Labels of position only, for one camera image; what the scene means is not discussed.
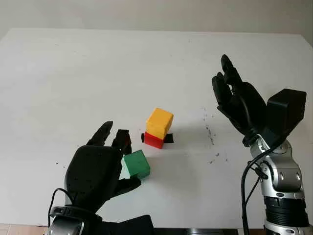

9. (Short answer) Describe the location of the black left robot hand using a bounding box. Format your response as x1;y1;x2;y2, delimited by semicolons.
64;121;142;216

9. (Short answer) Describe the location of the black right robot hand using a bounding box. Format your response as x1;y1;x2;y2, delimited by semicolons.
212;54;268;146

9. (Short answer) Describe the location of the green wooden block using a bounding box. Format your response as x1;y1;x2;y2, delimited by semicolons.
121;149;151;181

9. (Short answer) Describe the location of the red wooden block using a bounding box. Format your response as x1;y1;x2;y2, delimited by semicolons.
143;131;164;149

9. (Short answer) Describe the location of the yellow wooden block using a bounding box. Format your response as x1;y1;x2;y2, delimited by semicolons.
146;107;174;139

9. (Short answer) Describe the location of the black tape strip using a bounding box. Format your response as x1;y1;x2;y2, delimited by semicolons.
141;133;175;144

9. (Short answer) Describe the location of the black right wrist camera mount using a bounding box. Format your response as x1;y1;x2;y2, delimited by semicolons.
255;89;307;150

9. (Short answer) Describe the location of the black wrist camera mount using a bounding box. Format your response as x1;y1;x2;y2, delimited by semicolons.
255;89;307;150
97;214;155;235

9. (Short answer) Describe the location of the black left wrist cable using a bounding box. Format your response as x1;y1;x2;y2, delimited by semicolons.
47;188;76;221

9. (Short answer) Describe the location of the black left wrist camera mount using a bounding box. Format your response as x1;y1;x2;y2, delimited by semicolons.
97;214;155;235

